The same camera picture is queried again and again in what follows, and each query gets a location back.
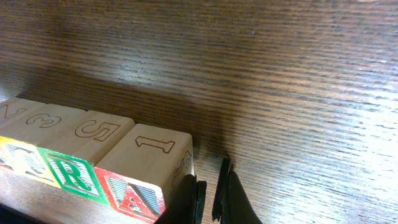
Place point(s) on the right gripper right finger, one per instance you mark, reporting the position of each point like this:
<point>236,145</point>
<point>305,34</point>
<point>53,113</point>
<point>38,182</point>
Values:
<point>231,204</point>

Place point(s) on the yellow C block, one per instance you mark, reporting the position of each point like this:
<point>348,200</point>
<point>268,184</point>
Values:
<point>22,139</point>

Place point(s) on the red A block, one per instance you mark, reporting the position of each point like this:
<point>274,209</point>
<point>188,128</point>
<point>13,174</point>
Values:
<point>141,173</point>

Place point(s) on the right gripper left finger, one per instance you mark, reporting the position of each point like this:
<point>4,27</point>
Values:
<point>187,205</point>

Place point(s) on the green R block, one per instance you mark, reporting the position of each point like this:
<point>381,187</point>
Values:
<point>72,155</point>

